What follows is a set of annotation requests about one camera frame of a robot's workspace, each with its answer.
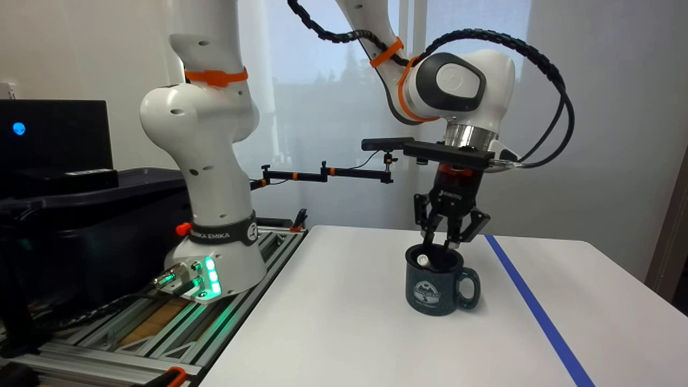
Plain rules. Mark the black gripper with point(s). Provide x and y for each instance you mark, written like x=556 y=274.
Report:
x=453 y=199

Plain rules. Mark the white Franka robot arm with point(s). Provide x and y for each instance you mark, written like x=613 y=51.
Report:
x=211 y=108

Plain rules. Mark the dark blue enamel mug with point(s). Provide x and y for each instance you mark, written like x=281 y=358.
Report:
x=444 y=289

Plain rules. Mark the blue tape line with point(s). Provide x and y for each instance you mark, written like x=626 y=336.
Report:
x=558 y=341

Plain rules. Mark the black storage bin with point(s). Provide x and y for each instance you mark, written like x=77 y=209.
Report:
x=85 y=247

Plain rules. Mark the black monitor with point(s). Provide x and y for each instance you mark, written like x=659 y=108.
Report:
x=54 y=136

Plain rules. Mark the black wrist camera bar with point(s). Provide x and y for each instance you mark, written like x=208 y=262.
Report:
x=440 y=152

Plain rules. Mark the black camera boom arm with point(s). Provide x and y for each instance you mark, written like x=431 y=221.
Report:
x=323 y=175

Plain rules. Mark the aluminium mounting rail base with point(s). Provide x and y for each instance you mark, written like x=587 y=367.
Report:
x=156 y=332

